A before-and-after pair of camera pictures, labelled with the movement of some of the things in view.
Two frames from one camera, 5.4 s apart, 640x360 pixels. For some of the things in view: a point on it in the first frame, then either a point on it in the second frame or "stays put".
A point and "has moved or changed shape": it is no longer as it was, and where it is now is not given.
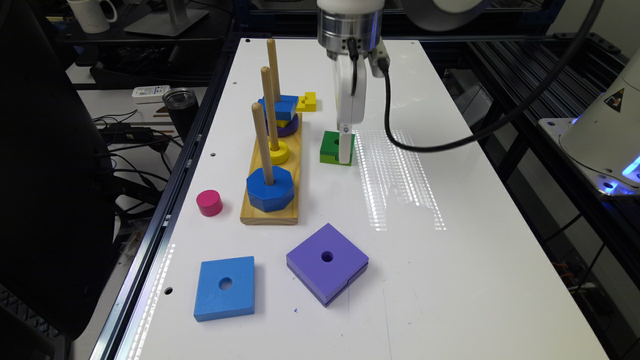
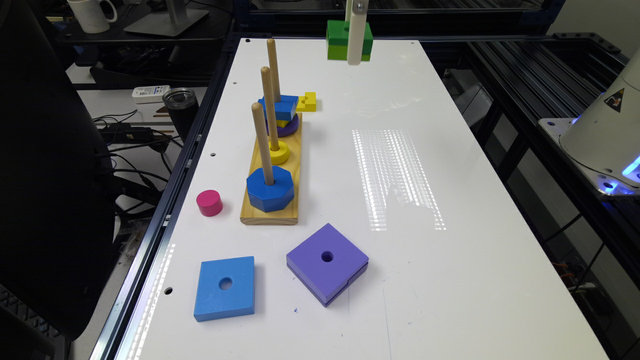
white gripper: [351, 109] to [356, 31]
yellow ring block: [279, 156] stays put
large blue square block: [213, 302] stays put
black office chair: [57, 197] stays put
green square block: [330, 148] has moved or changed shape
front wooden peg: [258, 116] stays put
